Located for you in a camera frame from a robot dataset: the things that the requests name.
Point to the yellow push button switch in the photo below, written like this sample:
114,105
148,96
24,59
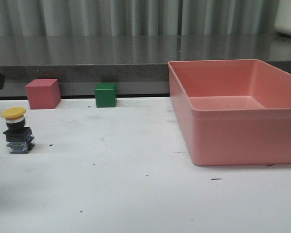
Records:
19,138

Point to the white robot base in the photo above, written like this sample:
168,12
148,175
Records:
282,23

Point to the pink cube block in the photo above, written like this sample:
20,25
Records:
43,93

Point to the green cube block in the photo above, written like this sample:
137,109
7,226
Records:
106,95

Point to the grey stone counter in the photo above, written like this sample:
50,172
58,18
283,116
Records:
137,64

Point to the pink plastic bin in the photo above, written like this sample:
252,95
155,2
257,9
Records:
232,112

